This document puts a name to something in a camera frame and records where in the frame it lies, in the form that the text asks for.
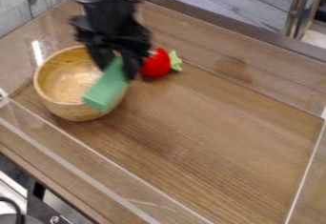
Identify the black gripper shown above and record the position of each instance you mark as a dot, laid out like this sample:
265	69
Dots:
109	28

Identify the green rectangular block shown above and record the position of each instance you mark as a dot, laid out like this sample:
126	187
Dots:
104	93

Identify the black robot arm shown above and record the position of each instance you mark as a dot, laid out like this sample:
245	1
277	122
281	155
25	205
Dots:
106	29

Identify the wooden brown bowl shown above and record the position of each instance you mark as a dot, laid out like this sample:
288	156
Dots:
62	78

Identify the red plush strawberry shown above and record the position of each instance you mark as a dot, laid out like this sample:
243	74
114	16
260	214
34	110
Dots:
161	63

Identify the metal table leg background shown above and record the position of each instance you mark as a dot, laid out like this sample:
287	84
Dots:
300	18

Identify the black table clamp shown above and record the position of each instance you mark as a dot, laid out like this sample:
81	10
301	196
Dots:
38	209

